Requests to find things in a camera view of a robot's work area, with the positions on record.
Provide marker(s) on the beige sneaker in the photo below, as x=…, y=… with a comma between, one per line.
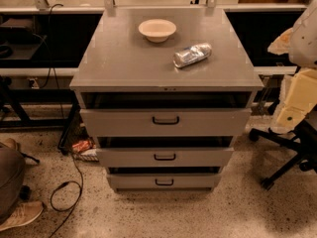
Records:
x=24, y=214

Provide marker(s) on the grey middle drawer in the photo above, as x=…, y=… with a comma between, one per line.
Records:
x=164, y=157

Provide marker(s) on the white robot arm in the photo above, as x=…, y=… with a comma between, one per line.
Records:
x=299, y=41

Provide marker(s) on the grey drawer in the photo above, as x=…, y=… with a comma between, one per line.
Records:
x=133, y=182
x=165, y=122
x=164, y=157

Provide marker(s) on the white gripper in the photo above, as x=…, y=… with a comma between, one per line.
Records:
x=304, y=40

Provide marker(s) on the black office chair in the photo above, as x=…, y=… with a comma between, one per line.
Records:
x=304, y=144

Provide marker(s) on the grey bottom drawer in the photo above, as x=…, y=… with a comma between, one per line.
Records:
x=133, y=182

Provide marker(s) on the orange snack packet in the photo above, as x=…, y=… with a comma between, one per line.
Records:
x=81, y=146

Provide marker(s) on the crushed silver can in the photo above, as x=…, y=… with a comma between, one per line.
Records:
x=192, y=55

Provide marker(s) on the grey top drawer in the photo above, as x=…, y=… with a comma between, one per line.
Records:
x=165, y=122

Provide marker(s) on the grey metal drawer cabinet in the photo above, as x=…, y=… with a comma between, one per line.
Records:
x=121, y=69

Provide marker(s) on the person's trouser leg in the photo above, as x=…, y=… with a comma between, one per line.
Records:
x=12, y=171

